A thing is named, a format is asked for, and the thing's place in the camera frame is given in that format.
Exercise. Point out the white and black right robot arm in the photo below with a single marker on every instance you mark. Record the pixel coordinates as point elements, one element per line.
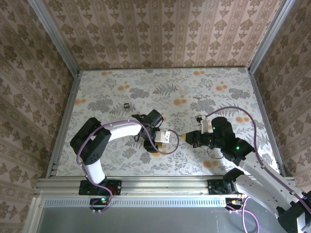
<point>262,174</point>

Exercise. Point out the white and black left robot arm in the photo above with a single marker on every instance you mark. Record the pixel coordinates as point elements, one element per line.
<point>121,128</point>

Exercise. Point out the small black holder block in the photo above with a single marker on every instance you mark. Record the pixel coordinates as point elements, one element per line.
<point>126,106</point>

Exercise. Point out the small brass object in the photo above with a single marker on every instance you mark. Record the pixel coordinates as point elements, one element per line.
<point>198,97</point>

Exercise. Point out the right controller board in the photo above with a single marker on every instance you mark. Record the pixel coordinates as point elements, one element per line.
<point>234,202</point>

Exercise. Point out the controller board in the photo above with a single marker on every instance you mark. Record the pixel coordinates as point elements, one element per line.
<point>102,201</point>
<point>234,202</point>

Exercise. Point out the grey metal plate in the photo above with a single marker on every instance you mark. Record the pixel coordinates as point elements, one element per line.
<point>145,221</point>

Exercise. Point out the left controller board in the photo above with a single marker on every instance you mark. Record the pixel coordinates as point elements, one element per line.
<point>102,201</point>

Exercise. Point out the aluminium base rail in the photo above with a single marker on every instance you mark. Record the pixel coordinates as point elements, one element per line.
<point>165,185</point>

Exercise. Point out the aluminium table side rail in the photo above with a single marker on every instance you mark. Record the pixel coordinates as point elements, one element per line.
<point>73,94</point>
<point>258,97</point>

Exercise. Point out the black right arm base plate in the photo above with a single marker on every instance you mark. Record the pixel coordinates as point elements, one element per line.
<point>213,188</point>

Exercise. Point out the thin aluminium table rail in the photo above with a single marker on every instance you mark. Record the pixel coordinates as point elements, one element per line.
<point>165,69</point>

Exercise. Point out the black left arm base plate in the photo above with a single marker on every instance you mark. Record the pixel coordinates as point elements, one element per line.
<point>116,188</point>

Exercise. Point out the aluminium frame post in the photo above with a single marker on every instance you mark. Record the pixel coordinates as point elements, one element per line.
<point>53,38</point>
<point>269,34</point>

